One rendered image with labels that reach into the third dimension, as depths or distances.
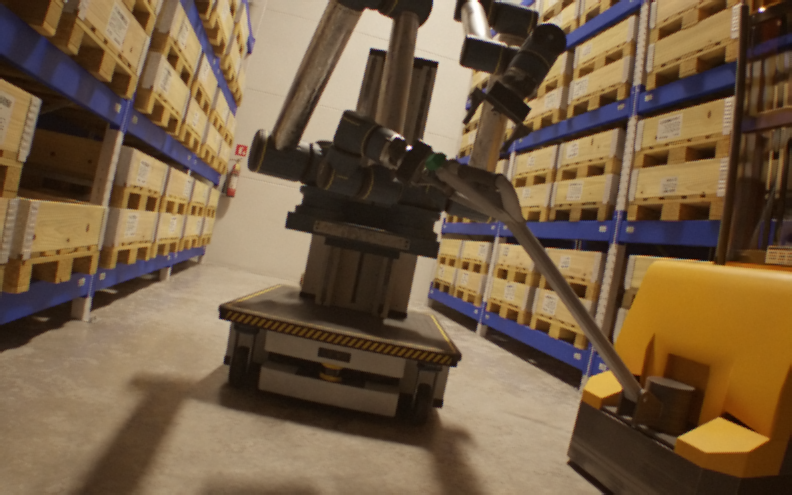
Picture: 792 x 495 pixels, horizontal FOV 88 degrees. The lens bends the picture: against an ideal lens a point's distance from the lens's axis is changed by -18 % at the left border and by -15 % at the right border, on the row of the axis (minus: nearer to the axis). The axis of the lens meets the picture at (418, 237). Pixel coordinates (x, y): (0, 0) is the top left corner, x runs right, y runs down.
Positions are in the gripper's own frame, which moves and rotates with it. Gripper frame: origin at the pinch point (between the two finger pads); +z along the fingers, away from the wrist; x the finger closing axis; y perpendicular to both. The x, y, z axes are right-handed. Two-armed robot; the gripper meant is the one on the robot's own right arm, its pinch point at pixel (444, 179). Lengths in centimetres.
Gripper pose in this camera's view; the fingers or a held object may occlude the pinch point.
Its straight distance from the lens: 143.5
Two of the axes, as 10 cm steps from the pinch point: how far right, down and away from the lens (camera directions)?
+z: 8.2, 5.0, -2.7
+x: -5.4, 8.3, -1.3
